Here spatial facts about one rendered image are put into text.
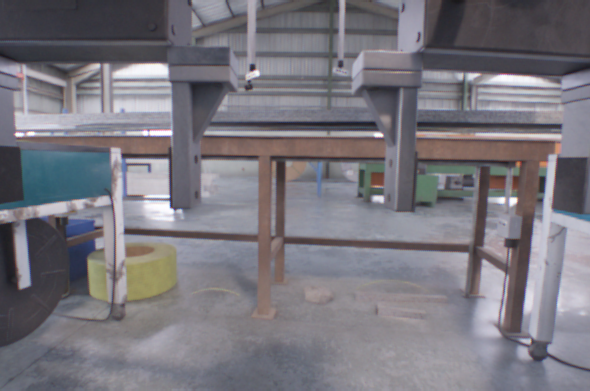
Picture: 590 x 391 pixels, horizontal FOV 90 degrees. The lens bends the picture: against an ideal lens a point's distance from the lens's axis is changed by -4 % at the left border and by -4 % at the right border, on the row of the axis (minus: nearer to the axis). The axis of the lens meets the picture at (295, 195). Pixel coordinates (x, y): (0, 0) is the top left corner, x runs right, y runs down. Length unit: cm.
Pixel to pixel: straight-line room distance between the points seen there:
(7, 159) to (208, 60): 16
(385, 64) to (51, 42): 20
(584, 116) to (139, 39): 30
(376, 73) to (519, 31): 9
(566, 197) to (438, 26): 16
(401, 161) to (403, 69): 6
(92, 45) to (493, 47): 25
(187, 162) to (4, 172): 13
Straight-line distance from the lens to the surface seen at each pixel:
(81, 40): 24
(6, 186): 29
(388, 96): 22
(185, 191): 21
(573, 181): 29
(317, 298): 160
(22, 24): 26
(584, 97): 30
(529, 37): 25
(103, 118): 58
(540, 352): 146
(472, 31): 23
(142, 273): 171
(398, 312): 156
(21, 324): 150
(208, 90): 22
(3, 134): 29
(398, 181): 21
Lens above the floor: 69
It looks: 6 degrees down
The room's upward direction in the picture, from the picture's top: 1 degrees clockwise
